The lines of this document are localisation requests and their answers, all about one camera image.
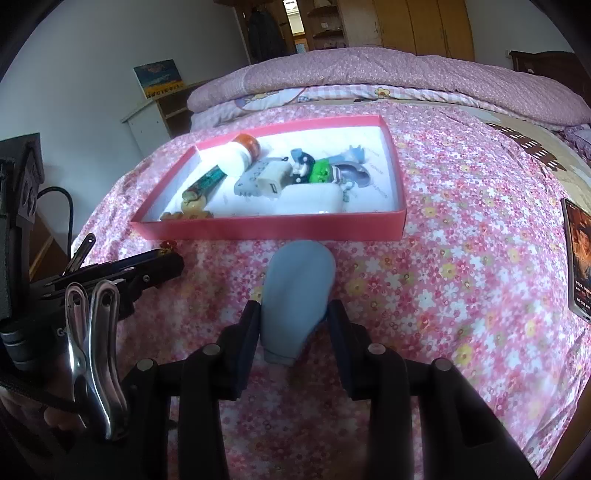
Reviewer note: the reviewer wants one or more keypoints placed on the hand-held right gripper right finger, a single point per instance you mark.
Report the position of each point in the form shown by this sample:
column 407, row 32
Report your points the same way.
column 344, row 350

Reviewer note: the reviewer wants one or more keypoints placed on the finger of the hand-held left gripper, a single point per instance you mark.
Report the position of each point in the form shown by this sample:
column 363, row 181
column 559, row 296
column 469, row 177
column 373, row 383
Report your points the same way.
column 157, row 272
column 111, row 264

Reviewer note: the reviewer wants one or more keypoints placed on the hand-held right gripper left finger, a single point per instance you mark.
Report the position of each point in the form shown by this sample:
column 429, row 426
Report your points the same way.
column 249, row 341

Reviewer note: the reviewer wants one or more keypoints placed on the small red toy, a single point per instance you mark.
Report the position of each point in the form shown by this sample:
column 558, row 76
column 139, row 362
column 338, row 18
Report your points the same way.
column 167, row 244

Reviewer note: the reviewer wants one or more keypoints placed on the wooden puzzle block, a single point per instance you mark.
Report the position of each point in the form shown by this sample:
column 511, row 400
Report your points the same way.
column 184, row 216

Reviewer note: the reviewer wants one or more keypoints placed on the light blue oval device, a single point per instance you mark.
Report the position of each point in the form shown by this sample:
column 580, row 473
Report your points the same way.
column 295, row 295

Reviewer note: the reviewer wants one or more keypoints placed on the round wooden chess piece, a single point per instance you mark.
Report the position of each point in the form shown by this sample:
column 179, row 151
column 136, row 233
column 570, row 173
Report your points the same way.
column 194, row 205

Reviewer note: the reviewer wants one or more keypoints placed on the green tube packet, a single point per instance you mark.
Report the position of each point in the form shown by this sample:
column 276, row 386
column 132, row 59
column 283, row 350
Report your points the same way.
column 203, row 184

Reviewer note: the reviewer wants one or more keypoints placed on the pink cardboard box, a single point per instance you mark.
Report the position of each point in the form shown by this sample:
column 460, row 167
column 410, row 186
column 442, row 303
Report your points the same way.
column 277, row 228

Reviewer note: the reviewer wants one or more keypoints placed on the grey plate with holes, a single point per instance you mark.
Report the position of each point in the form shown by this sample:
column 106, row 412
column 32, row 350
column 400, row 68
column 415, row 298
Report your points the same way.
column 249, row 182

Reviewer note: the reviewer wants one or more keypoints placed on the white bottle orange cap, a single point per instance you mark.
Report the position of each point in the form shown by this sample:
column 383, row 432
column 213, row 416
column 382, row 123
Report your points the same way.
column 233, row 154

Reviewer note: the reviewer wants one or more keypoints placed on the white rounded case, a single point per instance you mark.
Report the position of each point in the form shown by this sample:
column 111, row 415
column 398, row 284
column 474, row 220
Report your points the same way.
column 311, row 198

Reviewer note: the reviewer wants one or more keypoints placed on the grey tube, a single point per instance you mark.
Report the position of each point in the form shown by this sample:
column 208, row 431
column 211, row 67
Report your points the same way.
column 352, row 174

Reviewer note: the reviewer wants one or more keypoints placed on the person's left hand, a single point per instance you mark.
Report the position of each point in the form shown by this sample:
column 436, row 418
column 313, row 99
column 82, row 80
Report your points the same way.
column 51, row 417

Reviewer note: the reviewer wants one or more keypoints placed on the metal spring clip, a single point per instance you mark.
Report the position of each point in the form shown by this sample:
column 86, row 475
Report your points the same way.
column 92, row 350
column 82, row 251

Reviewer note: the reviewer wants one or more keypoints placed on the wooden side table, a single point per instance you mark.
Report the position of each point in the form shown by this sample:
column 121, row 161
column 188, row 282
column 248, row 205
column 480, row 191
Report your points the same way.
column 44, row 235

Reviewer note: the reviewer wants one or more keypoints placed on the white shelf unit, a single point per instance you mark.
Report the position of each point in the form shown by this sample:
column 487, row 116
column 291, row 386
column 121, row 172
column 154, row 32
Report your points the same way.
column 157, row 115

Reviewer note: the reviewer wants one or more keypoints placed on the blue yellow picture board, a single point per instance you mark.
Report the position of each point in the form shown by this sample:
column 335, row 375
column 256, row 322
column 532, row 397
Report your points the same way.
column 159, row 77

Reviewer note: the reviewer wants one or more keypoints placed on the cartoon printed blanket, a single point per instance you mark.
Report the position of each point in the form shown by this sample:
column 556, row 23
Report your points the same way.
column 286, row 97

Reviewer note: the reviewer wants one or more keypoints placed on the book on bed right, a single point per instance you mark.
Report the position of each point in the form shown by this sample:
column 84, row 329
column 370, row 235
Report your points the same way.
column 579, row 258

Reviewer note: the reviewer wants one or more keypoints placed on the dark hanging coats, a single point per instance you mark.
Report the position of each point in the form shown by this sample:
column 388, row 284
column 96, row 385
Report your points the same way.
column 265, row 37

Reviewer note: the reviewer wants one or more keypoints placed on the pink quilt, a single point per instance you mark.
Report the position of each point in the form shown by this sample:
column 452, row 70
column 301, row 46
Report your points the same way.
column 383, row 74

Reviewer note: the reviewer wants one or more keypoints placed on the beige bed mat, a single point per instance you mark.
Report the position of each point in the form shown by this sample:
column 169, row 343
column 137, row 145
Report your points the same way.
column 545, row 152

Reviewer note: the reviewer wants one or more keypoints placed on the wooden corner shelf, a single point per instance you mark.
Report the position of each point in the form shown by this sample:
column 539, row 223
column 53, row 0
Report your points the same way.
column 323, row 23

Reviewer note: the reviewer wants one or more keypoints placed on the purple ruffled pillow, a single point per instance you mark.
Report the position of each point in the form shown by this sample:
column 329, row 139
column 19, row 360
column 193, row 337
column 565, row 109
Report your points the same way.
column 579, row 138

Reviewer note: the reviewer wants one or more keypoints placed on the wooden wardrobe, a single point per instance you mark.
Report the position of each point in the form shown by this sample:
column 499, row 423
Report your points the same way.
column 415, row 23

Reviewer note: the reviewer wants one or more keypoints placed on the dark wooden headboard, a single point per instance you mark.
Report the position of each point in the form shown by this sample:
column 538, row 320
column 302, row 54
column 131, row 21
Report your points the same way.
column 545, row 62

